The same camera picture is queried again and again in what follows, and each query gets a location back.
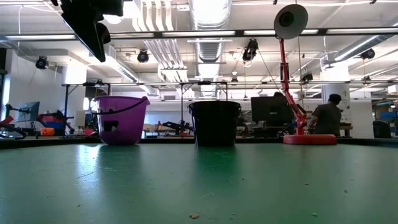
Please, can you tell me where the black office chair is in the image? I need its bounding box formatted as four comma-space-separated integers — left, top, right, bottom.
372, 119, 392, 139

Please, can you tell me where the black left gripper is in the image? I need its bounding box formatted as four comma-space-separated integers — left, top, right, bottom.
51, 0, 124, 63

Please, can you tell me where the black plastic bucket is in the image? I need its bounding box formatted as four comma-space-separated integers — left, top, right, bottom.
188, 101, 243, 147

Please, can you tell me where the wooden background desk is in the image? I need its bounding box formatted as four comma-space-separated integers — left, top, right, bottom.
340, 125, 354, 138

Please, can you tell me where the red desk lamp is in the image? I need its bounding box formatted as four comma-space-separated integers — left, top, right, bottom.
273, 3, 338, 146

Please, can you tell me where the silver air duct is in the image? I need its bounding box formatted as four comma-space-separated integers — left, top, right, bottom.
188, 0, 233, 65

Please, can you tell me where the black background frame stand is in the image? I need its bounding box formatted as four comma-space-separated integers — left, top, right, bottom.
62, 81, 111, 138

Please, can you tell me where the small computer monitor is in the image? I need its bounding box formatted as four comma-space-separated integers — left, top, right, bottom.
14, 101, 40, 123

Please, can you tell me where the red storage bin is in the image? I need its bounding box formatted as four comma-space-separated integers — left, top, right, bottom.
37, 113, 65, 123

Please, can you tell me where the large black monitor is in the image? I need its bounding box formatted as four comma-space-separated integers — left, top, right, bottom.
251, 95, 295, 122

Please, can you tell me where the purple face-printed plastic bucket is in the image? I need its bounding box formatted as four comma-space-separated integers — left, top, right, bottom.
93, 95, 150, 146

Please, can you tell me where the white round column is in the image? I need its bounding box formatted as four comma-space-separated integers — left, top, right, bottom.
322, 83, 351, 110

